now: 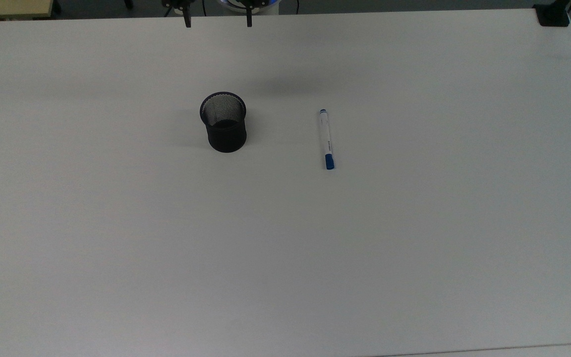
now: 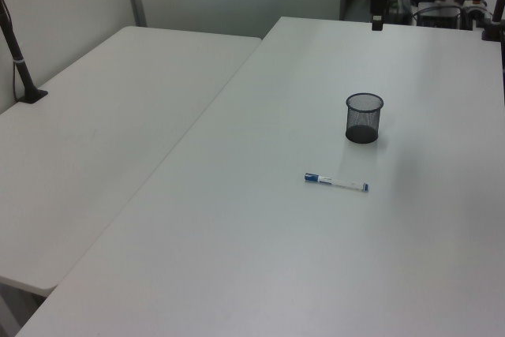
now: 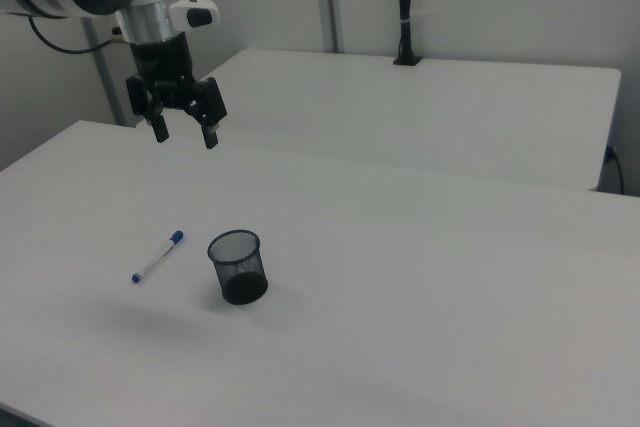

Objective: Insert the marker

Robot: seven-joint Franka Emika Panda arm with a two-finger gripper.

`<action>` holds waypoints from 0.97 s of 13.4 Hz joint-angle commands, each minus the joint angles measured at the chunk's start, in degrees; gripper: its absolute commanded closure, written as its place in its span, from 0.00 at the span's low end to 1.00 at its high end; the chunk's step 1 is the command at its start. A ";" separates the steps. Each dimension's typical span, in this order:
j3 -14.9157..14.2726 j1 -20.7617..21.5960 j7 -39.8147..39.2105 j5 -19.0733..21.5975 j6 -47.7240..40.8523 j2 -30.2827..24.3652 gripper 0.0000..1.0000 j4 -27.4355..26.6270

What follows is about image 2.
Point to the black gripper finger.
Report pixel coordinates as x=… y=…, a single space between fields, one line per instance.
x=377 y=24

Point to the white marker with blue cap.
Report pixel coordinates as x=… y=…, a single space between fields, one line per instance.
x=335 y=182

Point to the grey computer box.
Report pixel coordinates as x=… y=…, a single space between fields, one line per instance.
x=438 y=13

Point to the emergency stop button box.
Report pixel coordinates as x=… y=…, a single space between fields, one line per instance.
x=475 y=2

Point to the black mesh pen cup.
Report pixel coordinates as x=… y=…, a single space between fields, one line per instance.
x=363 y=122

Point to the black clamp pole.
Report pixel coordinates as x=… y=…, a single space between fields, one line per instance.
x=495 y=17

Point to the black camera stand pole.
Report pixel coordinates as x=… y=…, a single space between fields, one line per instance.
x=17 y=57

